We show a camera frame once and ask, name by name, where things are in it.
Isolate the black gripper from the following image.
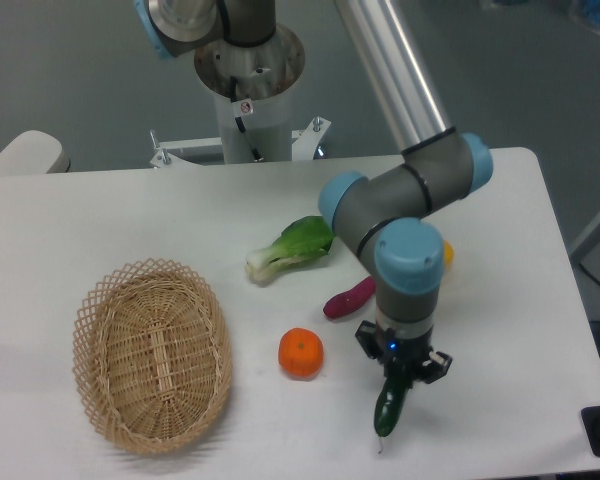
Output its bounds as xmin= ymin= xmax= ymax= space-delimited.
xmin=355 ymin=321 xmax=453 ymax=395

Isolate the green cucumber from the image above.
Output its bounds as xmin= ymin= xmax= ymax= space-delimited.
xmin=373 ymin=363 xmax=407 ymax=452

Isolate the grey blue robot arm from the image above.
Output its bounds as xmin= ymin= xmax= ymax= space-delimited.
xmin=135 ymin=1 xmax=493 ymax=403

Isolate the purple sweet potato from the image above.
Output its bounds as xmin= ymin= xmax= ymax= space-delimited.
xmin=323 ymin=276 xmax=376 ymax=320

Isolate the orange pumpkin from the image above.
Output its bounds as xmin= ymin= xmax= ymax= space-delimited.
xmin=278 ymin=328 xmax=324 ymax=379

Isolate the yellow bell pepper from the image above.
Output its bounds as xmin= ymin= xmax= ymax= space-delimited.
xmin=443 ymin=240 xmax=455 ymax=270

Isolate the green bok choy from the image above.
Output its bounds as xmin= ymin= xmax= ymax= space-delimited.
xmin=245 ymin=216 xmax=335 ymax=284

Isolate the woven wicker basket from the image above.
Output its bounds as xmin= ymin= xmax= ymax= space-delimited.
xmin=72 ymin=259 xmax=232 ymax=455

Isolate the white chair back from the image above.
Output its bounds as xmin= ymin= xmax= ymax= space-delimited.
xmin=0 ymin=130 xmax=71 ymax=178

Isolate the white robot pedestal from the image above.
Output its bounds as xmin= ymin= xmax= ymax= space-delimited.
xmin=150 ymin=24 xmax=331 ymax=167

